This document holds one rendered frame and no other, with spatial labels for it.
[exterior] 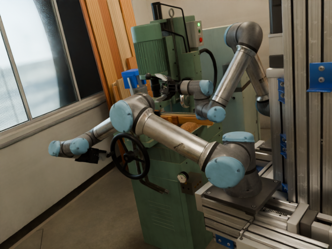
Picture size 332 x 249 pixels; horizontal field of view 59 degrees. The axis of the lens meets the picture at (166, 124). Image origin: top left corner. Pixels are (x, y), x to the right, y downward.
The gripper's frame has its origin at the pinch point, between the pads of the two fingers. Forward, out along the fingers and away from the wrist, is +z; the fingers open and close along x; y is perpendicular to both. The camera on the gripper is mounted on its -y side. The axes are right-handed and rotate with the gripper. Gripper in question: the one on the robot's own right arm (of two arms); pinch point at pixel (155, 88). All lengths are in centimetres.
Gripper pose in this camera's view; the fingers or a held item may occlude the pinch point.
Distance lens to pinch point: 163.3
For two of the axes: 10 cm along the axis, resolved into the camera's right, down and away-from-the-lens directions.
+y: -5.9, 0.7, -8.1
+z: -8.1, -0.7, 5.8
